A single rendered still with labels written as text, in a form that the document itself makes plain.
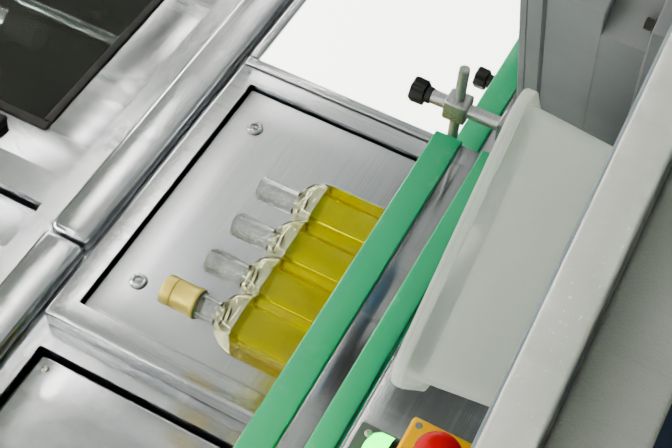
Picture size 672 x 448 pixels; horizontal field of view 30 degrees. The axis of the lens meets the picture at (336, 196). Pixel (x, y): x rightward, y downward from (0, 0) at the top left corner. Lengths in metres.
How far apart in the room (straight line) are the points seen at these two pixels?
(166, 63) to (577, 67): 0.95
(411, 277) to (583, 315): 0.48
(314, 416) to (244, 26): 0.81
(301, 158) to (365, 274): 0.45
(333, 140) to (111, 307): 0.38
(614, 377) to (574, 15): 0.25
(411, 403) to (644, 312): 0.37
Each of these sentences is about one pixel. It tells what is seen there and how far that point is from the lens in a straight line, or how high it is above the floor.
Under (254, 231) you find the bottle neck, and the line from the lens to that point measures 1.42.
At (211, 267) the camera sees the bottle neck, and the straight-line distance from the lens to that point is 1.40.
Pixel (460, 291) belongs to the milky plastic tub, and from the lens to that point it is 0.84.
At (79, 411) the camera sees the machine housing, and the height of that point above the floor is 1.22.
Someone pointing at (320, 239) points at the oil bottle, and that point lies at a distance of 1.39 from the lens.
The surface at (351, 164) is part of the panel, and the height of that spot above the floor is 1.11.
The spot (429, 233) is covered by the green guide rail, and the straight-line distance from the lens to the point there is 1.28.
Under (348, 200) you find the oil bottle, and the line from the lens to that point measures 1.43.
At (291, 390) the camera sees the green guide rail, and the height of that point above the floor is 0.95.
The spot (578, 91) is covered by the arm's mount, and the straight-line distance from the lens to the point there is 1.00.
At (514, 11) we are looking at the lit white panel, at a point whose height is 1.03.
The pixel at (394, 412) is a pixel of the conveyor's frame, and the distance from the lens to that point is 1.14.
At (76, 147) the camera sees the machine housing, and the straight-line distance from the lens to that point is 1.74.
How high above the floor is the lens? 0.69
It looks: 15 degrees up
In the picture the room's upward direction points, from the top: 66 degrees counter-clockwise
